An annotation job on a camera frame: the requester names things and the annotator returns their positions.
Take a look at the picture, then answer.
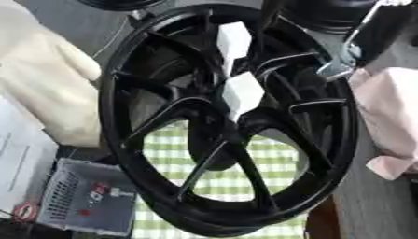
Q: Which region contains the black spoked wheel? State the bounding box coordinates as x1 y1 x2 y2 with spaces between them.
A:
98 3 361 239

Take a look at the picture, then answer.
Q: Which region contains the black round tyre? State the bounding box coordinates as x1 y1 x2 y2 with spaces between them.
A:
279 0 418 64
77 0 169 12

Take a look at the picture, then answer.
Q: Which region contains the grey perforated metal box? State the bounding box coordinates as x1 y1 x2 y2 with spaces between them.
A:
35 157 139 237

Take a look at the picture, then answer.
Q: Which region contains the cream cloth bundle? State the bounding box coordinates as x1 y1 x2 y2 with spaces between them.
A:
0 0 104 148

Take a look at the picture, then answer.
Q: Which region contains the pink cloth bundle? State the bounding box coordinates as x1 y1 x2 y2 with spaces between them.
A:
347 66 418 181

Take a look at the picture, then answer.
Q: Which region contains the white paper sheet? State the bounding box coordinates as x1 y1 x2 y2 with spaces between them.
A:
0 96 59 218

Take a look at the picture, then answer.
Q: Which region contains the thin white cable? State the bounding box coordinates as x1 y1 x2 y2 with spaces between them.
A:
91 17 131 60

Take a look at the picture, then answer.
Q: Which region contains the silver metal bracket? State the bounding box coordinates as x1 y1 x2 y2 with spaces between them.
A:
314 0 413 82

